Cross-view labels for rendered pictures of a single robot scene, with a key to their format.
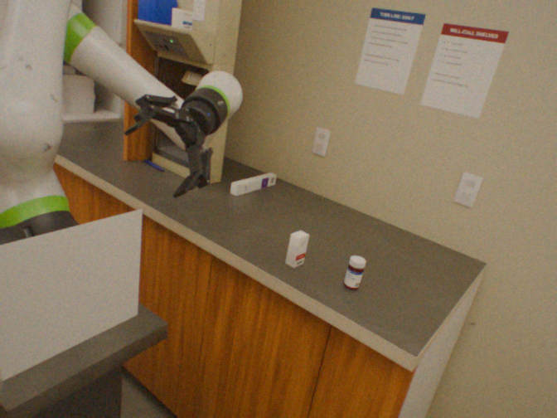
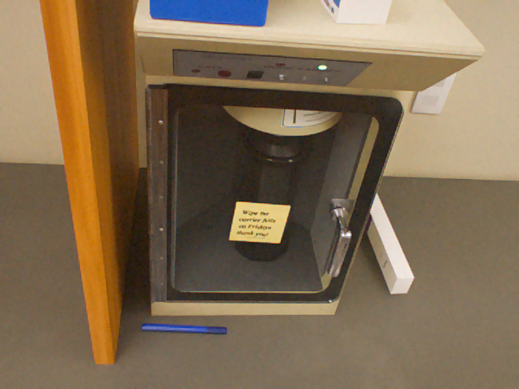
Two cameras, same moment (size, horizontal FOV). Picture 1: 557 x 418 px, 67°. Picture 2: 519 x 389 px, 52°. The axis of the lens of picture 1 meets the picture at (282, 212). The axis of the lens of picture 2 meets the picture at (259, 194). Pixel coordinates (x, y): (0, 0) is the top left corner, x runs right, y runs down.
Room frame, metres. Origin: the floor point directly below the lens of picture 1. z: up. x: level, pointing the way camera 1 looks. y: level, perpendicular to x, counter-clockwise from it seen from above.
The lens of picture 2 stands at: (1.29, 0.88, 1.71)
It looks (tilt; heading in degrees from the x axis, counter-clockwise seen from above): 41 degrees down; 315
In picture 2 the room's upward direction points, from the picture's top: 9 degrees clockwise
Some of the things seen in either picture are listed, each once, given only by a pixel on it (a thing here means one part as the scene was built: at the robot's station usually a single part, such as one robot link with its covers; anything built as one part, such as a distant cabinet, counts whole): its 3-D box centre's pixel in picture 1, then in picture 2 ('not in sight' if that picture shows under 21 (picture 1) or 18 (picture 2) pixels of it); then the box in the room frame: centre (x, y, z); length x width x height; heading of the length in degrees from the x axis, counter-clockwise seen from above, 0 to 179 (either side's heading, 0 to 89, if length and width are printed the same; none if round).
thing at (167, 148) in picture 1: (178, 114); (262, 214); (1.68, 0.48, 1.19); 0.30 x 0.01 x 0.40; 56
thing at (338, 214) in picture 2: not in sight; (337, 243); (1.59, 0.41, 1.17); 0.05 x 0.03 x 0.10; 146
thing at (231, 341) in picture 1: (204, 284); not in sight; (1.64, 0.30, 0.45); 2.05 x 0.67 x 0.90; 56
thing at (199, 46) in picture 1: (172, 41); (300, 57); (1.64, 0.51, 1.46); 0.32 x 0.12 x 0.10; 56
